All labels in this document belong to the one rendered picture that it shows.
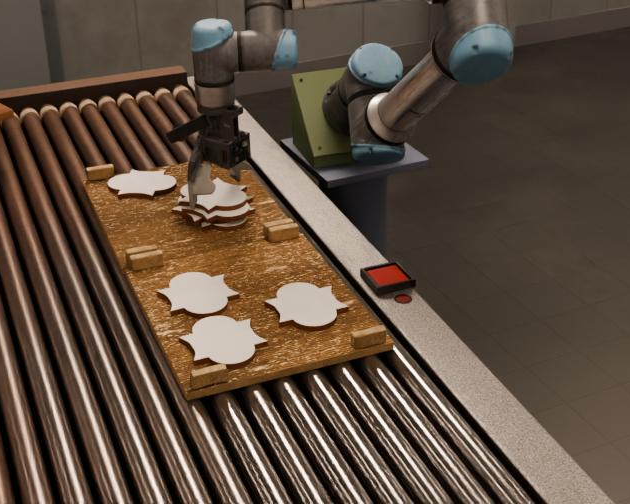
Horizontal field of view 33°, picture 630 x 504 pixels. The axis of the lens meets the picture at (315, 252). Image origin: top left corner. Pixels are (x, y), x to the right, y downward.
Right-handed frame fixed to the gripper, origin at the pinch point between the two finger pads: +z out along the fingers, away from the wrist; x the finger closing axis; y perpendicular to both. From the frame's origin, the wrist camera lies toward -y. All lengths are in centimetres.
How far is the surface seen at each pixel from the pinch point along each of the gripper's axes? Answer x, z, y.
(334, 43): 301, 79, -159
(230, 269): -16.3, 4.1, 16.2
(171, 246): -15.2, 4.1, 1.4
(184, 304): -31.5, 2.9, 17.9
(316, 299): -18.4, 2.9, 36.2
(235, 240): -6.9, 4.1, 10.4
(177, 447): -59, 6, 39
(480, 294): 142, 98, -1
